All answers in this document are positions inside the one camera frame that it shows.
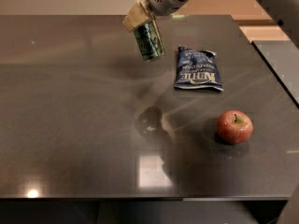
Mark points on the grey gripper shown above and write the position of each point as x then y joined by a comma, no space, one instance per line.
158,1

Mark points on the green soda can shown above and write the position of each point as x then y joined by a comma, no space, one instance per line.
150,41

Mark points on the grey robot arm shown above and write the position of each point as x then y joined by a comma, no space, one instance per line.
283,59

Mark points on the blue Kettle chip bag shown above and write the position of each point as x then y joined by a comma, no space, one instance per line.
197,69

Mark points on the red apple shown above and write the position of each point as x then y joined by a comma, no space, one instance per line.
234,127

